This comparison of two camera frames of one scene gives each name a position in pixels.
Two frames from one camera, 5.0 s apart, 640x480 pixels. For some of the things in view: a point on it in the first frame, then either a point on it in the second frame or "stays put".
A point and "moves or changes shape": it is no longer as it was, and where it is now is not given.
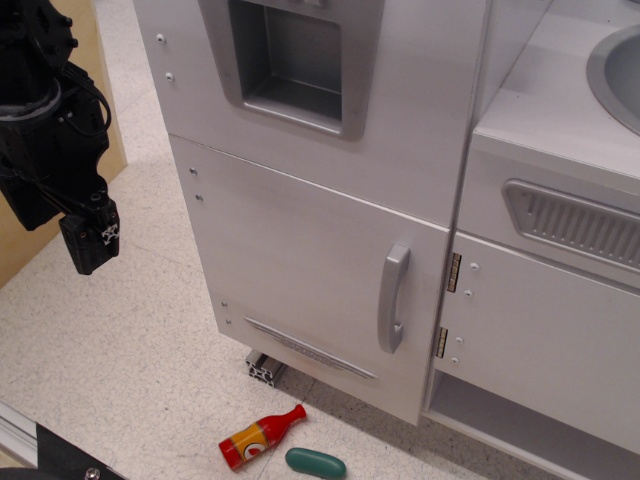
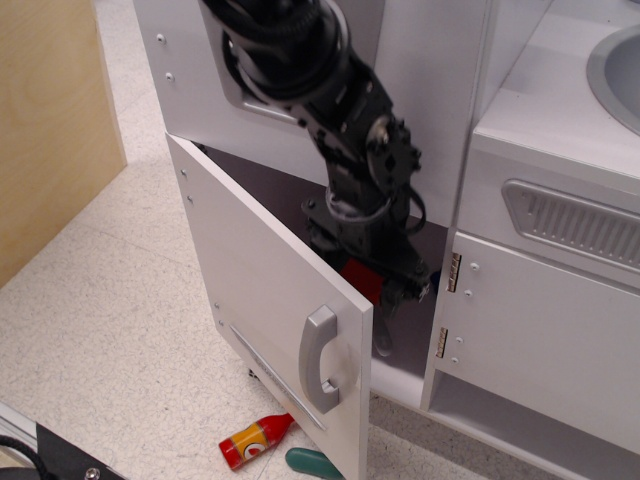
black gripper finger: (93, 236) -> (384, 324)
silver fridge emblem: (310, 349) -> (274, 375)
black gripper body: (45, 185) -> (378, 245)
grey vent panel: (599, 229) stays put
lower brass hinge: (442, 342) stays put
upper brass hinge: (454, 272) stays put
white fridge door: (341, 290) moves or changes shape
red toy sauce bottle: (236, 450) stays put
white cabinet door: (552, 340) stays put
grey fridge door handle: (390, 330) moves or changes shape
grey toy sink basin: (613, 75) stays put
